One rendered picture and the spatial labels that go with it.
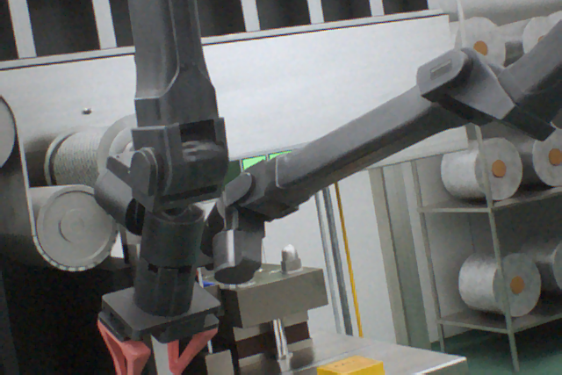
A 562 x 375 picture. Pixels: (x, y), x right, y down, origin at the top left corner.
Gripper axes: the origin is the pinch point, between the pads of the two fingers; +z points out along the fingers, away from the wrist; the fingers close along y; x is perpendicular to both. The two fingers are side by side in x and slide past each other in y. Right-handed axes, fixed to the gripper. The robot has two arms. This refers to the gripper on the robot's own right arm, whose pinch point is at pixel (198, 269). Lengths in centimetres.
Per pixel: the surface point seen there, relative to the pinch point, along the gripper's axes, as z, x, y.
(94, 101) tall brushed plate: 12.0, 41.1, -0.4
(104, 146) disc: -12.7, 17.4, -12.4
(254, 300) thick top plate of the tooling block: -1.6, -8.1, 6.0
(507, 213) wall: 254, 89, 294
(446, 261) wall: 262, 76, 250
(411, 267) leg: 50, 8, 74
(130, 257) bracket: -7.1, 1.5, -12.6
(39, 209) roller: -8.8, 11.3, -23.4
